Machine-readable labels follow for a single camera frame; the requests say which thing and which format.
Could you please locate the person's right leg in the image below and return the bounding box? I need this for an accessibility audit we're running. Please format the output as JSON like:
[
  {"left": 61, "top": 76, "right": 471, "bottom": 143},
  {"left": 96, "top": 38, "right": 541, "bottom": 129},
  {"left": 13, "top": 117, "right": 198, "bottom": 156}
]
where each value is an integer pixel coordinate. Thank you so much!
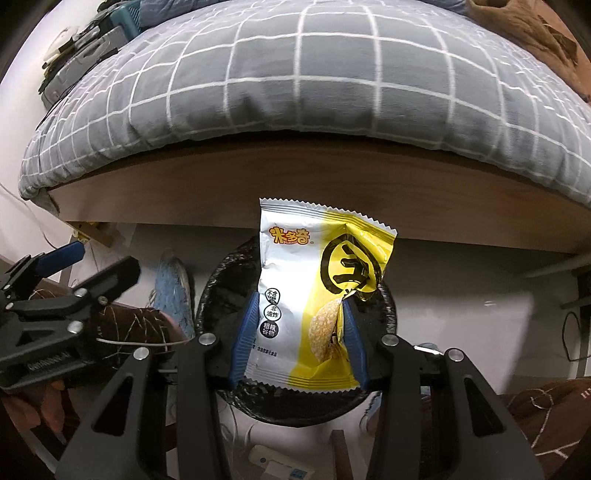
[{"left": 501, "top": 378, "right": 591, "bottom": 472}]

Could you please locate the person's left hand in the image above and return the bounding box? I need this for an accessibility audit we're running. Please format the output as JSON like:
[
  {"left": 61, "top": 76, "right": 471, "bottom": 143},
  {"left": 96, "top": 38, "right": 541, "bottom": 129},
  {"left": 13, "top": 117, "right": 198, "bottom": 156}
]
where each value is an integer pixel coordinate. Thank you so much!
[{"left": 0, "top": 376, "right": 77, "bottom": 435}]

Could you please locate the black lined trash bin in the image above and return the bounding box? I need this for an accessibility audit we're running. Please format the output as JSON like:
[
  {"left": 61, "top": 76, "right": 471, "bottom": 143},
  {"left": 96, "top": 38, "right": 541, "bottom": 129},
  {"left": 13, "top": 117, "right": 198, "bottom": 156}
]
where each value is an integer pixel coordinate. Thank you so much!
[{"left": 194, "top": 235, "right": 398, "bottom": 428}]

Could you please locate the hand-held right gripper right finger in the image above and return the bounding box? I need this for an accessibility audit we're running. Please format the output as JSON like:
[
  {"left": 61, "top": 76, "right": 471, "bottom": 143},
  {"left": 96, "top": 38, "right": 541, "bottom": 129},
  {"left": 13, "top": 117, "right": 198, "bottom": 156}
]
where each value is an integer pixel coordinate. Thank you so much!
[{"left": 342, "top": 299, "right": 546, "bottom": 480}]

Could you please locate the blue slipper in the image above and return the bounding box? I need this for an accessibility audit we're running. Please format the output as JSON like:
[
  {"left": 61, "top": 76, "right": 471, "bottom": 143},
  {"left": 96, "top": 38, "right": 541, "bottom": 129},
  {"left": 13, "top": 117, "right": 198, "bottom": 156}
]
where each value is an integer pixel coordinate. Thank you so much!
[{"left": 151, "top": 249, "right": 197, "bottom": 340}]

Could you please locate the brown fleece jacket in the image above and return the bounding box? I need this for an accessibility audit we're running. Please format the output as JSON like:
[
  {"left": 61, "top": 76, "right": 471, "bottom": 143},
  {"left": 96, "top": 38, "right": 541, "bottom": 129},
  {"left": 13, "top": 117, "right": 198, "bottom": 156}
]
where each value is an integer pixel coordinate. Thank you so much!
[{"left": 466, "top": 0, "right": 591, "bottom": 100}]

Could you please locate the wooden stick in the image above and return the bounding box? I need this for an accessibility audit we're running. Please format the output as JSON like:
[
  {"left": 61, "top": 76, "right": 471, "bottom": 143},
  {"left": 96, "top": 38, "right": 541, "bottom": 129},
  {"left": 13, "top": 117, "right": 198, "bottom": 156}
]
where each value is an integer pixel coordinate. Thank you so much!
[{"left": 331, "top": 429, "right": 365, "bottom": 480}]

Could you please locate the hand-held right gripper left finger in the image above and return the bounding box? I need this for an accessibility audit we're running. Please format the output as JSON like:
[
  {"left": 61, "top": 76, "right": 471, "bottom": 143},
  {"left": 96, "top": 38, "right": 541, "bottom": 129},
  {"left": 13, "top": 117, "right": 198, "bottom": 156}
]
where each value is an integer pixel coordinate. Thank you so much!
[{"left": 55, "top": 292, "right": 260, "bottom": 480}]

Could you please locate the grey suitcase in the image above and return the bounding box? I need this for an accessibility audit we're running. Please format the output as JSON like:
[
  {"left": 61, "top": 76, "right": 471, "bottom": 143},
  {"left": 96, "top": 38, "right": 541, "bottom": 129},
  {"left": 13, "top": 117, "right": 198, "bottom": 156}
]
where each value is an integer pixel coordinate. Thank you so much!
[{"left": 39, "top": 25, "right": 127, "bottom": 112}]

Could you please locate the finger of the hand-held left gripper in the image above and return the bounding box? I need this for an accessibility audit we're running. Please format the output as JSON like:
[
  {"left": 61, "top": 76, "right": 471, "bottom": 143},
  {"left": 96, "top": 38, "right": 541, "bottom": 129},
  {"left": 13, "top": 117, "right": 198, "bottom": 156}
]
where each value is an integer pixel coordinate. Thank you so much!
[
  {"left": 0, "top": 240, "right": 86, "bottom": 301},
  {"left": 16, "top": 257, "right": 141, "bottom": 333}
]

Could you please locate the person's left leg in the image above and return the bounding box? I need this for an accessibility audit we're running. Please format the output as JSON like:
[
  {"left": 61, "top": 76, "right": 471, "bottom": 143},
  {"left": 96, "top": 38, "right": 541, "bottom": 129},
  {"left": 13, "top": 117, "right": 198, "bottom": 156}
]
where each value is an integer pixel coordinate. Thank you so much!
[{"left": 90, "top": 302, "right": 190, "bottom": 370}]

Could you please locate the white power strip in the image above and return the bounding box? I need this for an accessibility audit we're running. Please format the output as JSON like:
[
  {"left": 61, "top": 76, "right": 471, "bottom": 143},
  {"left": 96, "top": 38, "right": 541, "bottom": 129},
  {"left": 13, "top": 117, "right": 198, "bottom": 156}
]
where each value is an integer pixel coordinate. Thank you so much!
[{"left": 248, "top": 443, "right": 319, "bottom": 480}]

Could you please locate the person's leg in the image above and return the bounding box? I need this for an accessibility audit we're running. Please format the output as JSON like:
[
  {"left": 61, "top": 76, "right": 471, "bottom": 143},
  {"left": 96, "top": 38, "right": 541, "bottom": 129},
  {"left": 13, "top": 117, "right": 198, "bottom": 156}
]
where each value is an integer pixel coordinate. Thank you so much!
[
  {"left": 501, "top": 378, "right": 591, "bottom": 472},
  {"left": 90, "top": 302, "right": 190, "bottom": 370}
]

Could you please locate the yellow white snack packet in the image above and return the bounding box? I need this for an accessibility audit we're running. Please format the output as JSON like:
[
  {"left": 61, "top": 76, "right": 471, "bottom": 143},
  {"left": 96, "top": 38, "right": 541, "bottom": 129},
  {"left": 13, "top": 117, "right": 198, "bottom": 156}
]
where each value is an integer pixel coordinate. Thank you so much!
[{"left": 244, "top": 198, "right": 398, "bottom": 392}]

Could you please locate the teal plastic stool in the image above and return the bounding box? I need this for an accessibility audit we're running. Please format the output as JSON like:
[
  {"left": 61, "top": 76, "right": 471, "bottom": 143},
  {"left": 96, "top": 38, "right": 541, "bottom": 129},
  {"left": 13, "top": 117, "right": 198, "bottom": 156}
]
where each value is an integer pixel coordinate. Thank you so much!
[{"left": 108, "top": 0, "right": 144, "bottom": 33}]

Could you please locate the grey checked bed sheet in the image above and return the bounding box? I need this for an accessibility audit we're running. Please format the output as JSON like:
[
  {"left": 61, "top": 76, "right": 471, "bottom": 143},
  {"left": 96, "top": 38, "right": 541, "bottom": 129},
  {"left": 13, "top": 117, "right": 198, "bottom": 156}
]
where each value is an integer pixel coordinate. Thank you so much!
[{"left": 18, "top": 0, "right": 591, "bottom": 206}]

